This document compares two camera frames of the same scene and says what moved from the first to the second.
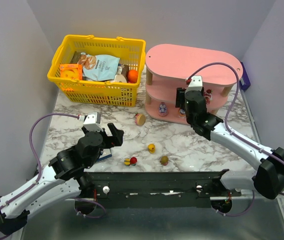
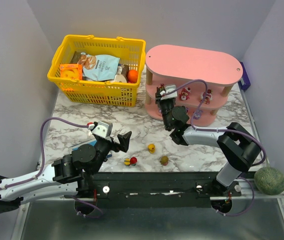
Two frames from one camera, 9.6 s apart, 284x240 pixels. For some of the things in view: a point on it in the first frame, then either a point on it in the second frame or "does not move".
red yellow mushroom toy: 128,161 does not move
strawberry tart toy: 140,119 to 161,88
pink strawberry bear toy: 208,95 does not move
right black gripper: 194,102 to 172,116
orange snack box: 74,70 does not move
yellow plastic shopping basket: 131,52 does not move
